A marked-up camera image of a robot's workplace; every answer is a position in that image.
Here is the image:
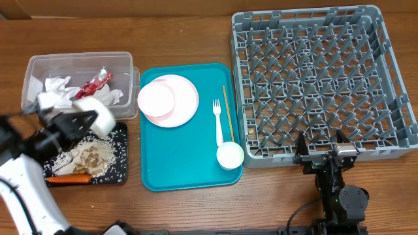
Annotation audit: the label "large pink plate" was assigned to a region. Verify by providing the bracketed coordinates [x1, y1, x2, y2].
[143, 74, 199, 128]

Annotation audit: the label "white cup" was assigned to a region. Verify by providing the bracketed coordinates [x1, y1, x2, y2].
[216, 142, 244, 170]

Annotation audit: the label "grey dishwasher rack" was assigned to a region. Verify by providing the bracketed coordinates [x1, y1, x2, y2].
[231, 5, 417, 168]

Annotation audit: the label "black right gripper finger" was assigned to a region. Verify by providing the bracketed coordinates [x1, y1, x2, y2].
[336, 129, 350, 144]
[295, 132, 309, 155]

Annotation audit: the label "wooden chopstick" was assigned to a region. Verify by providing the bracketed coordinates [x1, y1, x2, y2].
[222, 85, 235, 142]

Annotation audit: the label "white plastic fork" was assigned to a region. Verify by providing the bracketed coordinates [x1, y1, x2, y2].
[212, 99, 223, 147]

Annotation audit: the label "clear plastic bin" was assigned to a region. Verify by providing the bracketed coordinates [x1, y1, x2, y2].
[21, 52, 140, 120]

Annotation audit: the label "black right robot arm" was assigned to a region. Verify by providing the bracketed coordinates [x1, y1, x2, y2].
[285, 130, 370, 235]

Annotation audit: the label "white bowl with peanuts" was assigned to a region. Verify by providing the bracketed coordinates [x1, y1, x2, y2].
[72, 96, 116, 138]

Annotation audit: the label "orange carrot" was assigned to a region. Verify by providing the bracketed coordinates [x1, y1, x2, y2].
[46, 174, 91, 184]

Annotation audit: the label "teal plastic tray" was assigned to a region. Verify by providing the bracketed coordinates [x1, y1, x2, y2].
[140, 63, 243, 191]

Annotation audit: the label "red snack wrapper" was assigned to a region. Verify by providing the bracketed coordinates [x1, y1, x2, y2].
[75, 67, 114, 99]

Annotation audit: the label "small pink plate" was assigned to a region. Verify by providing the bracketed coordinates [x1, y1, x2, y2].
[137, 82, 175, 118]

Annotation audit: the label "black tray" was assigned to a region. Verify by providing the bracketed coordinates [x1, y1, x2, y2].
[42, 121, 129, 188]

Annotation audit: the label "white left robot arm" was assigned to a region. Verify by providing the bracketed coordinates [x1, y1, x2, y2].
[1, 108, 116, 234]

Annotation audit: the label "spilled rice and peanuts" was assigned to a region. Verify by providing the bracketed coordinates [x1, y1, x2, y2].
[44, 130, 127, 184]

